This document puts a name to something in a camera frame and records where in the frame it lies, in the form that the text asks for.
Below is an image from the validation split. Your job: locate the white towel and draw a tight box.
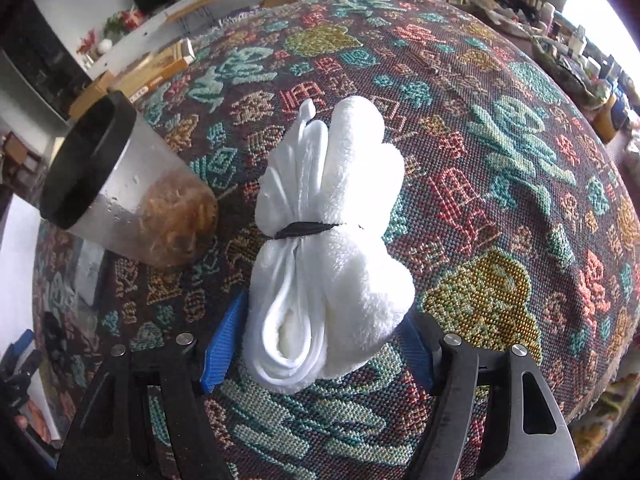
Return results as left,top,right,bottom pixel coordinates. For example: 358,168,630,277
243,96,416,394

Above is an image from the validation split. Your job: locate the clear jar black lid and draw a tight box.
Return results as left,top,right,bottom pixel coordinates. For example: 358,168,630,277
39,91,218,269

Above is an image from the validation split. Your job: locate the red flower bouquet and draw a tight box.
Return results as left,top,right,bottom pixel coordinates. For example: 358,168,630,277
76,8,145,55

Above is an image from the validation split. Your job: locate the flat wooden box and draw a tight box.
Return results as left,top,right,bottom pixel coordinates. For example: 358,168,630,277
68,38,195,120

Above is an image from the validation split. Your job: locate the small wooden bench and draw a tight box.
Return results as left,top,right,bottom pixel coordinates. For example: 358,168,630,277
164,0,216,35

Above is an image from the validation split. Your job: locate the dark glass cabinet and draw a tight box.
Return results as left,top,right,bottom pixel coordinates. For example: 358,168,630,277
1,0,91,119

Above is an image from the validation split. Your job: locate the patterned woven table cloth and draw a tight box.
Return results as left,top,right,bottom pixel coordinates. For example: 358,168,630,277
29,0,640,480

